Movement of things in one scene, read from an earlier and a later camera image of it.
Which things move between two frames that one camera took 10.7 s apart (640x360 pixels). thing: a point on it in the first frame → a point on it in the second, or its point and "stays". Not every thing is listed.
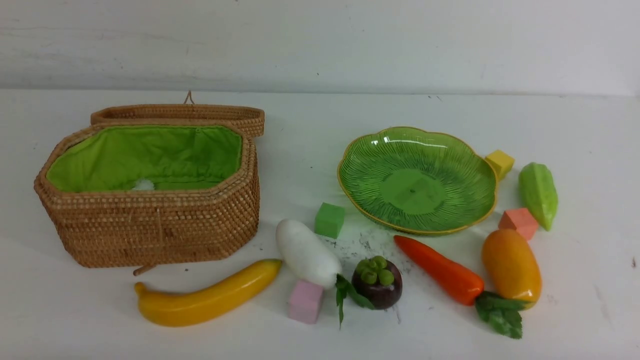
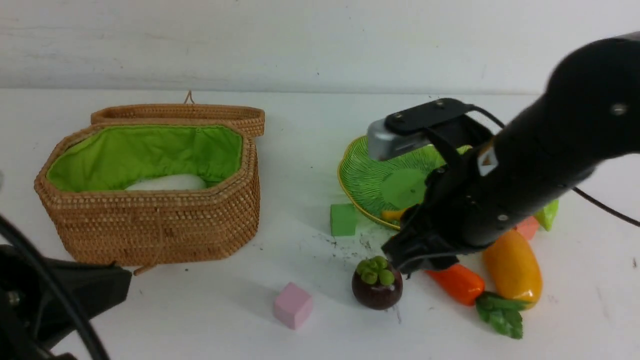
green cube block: [329, 220] → [343, 219]
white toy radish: [312, 261] → [180, 182]
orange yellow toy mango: [512, 267] stays
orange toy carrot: [501, 314] stays
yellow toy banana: [212, 299] → [395, 215]
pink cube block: [305, 302] → [292, 306]
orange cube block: [521, 219] stays
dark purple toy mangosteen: [378, 281] stays
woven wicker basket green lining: [114, 157] stays
